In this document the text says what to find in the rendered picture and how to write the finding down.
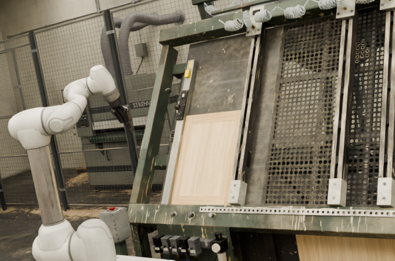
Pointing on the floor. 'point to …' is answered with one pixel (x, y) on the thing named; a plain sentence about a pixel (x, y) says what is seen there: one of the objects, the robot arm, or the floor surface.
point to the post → (121, 248)
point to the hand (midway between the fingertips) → (129, 127)
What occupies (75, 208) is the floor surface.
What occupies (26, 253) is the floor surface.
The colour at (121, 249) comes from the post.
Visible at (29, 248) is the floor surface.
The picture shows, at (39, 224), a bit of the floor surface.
